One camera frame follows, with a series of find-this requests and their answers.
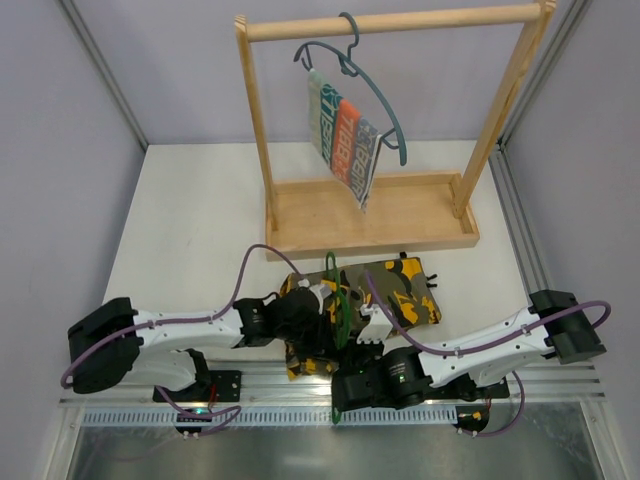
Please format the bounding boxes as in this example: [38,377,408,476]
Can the camouflage yellow green trousers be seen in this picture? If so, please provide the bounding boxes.
[280,255,442,380]

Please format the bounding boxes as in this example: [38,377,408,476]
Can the blue plastic hanger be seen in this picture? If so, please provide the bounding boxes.
[292,11,409,167]

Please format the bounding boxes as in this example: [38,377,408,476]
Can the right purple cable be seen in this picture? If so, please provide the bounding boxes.
[364,270,612,439]

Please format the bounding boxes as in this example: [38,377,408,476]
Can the slotted grey cable duct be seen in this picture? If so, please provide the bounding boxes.
[81,404,457,428]

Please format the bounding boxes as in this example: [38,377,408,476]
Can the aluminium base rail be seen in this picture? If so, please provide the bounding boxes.
[59,360,605,406]

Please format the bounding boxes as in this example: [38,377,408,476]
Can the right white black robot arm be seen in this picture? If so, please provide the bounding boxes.
[331,289,606,412]

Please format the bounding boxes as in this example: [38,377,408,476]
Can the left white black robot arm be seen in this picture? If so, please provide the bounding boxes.
[61,284,333,394]

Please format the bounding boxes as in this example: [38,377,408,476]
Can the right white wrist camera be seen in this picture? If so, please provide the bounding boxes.
[356,304,393,345]

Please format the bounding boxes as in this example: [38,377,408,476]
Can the patterned folded garment on hanger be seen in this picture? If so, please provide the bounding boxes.
[307,68,382,211]

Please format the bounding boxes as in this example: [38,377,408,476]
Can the green wire hanger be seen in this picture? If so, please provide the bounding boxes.
[324,251,354,425]

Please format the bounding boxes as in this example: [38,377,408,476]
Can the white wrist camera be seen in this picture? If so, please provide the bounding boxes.
[356,304,393,345]
[297,279,333,303]

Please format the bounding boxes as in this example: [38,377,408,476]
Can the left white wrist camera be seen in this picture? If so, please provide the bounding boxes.
[297,279,333,303]

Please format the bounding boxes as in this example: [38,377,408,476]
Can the wooden clothes rack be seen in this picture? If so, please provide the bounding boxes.
[234,1,556,258]

